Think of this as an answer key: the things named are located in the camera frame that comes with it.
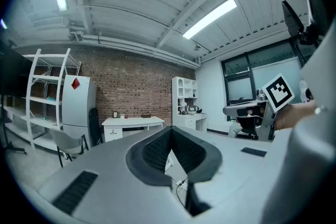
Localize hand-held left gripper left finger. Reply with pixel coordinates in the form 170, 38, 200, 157
35, 125, 192, 224

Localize white desk with drawers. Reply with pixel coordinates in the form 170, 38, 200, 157
101, 115, 165, 143

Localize black tripod stand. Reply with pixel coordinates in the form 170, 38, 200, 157
0, 102, 27, 156

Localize person's black clothed torso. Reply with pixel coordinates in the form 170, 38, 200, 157
304, 0, 336, 45

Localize light grey black-legged chair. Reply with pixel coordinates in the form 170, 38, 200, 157
50, 128, 90, 168

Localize black framed window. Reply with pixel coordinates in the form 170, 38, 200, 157
220, 40, 308, 113

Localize white shelf unit with drawers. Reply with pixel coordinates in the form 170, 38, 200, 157
171, 76, 208, 132

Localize white ceiling pipes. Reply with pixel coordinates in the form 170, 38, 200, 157
69, 30, 202, 69

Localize silver grey refrigerator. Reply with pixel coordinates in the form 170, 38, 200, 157
61, 74, 98, 149

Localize black office chair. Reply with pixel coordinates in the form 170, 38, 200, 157
235, 115, 262, 140

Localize white power strip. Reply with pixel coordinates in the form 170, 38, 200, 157
175, 178, 188, 192

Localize person's right hand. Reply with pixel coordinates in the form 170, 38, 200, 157
274, 101, 318, 131

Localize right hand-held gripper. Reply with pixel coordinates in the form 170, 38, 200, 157
222, 72, 296, 141

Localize black folding chair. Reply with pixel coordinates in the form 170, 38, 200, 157
88, 107, 103, 145

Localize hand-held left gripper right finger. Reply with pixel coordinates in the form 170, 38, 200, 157
171, 125, 288, 224

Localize white open shelf rack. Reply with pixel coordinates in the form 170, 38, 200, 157
4, 47, 82, 152

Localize black wall screen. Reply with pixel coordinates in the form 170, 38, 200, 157
0, 39, 32, 98

